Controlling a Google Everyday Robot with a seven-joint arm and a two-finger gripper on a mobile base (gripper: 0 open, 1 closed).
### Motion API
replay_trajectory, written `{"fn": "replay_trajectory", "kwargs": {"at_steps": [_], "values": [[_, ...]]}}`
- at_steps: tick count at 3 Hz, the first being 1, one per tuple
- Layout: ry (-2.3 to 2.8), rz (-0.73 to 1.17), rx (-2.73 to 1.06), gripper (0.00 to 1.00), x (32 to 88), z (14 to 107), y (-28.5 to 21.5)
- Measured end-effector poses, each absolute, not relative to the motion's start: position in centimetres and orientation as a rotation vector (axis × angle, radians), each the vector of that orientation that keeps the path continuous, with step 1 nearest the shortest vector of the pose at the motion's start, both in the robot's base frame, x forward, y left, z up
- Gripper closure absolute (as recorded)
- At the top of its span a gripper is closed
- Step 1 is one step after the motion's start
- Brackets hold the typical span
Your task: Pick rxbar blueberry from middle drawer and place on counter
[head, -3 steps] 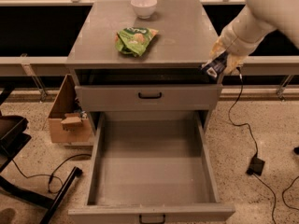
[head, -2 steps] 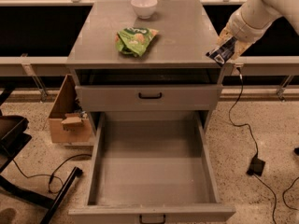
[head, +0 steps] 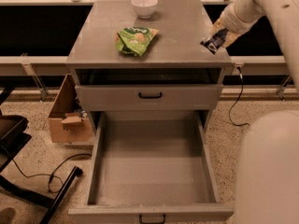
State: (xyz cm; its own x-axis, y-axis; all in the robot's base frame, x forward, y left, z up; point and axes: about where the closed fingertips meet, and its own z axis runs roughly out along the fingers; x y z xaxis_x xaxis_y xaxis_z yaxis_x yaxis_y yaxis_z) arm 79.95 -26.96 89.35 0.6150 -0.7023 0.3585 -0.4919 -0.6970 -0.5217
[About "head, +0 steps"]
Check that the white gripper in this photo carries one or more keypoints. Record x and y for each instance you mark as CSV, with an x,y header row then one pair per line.
x,y
233,20

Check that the blue rxbar wrapper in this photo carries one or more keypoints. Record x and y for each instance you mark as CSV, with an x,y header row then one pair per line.
x,y
216,41

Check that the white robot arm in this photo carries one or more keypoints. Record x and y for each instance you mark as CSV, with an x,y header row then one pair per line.
x,y
267,179

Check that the grey drawer cabinet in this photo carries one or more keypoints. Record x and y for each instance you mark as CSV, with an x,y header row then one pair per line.
x,y
174,56

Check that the closed grey upper drawer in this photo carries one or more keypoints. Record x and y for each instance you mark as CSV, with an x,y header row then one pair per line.
x,y
125,97

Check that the open grey middle drawer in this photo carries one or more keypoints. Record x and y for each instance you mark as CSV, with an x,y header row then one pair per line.
x,y
151,164

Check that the white ceramic bowl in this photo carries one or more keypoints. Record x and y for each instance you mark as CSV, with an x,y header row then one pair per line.
x,y
144,8

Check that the green chip bag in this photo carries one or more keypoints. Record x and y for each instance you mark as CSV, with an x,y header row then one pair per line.
x,y
134,40

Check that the brown cardboard box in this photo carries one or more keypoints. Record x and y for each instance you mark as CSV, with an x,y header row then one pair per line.
x,y
68,123

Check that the black metal stand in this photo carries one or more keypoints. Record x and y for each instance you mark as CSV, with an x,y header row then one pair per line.
x,y
41,166

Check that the black upper drawer handle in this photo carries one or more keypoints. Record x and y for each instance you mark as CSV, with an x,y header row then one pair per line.
x,y
150,96

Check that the black drawer handle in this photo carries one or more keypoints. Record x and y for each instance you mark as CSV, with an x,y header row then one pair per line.
x,y
152,219
150,96

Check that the black lower drawer handle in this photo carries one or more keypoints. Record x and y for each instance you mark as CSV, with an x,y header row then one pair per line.
x,y
152,219

